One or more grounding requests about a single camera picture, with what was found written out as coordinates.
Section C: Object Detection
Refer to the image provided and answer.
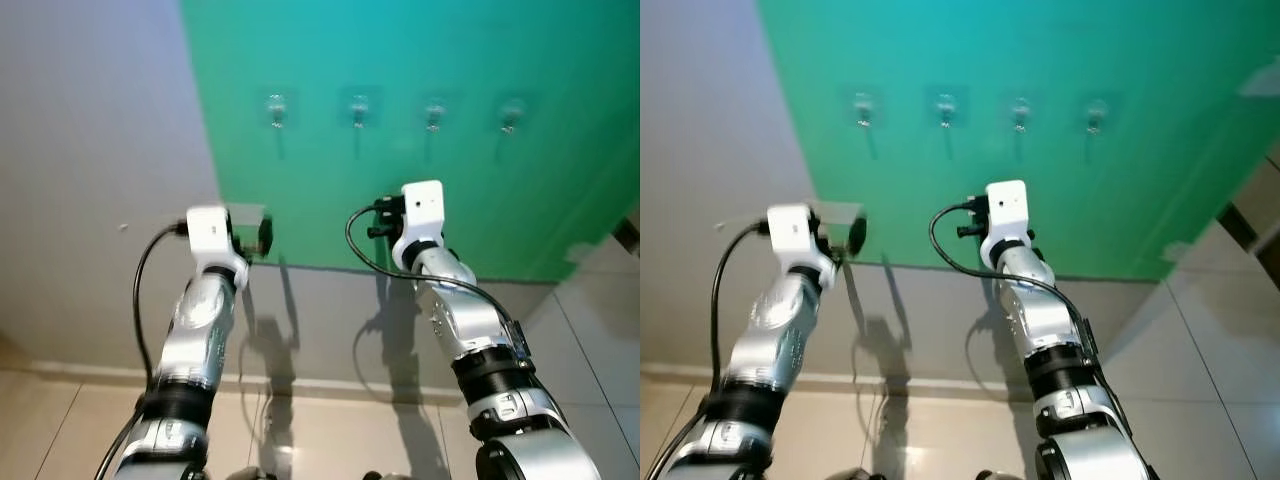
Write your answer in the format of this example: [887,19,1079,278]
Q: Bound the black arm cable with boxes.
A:
[929,196,1099,353]
[708,222,769,393]
[131,224,191,393]
[345,196,523,353]

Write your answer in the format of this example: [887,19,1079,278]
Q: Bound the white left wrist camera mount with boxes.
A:
[186,206,251,291]
[766,204,839,291]

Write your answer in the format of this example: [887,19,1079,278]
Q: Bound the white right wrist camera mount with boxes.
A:
[390,181,446,271]
[980,180,1031,269]

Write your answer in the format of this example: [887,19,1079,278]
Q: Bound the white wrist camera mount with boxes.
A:
[980,180,1031,269]
[766,204,839,291]
[390,181,446,271]
[186,206,251,291]

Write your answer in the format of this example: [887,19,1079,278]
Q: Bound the green wall sheet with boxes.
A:
[756,0,1280,283]
[180,0,641,284]

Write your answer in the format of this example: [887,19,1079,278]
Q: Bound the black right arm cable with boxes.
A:
[929,196,1099,353]
[345,196,523,353]

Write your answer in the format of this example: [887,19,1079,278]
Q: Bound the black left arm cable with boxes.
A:
[708,222,769,393]
[131,224,191,393]

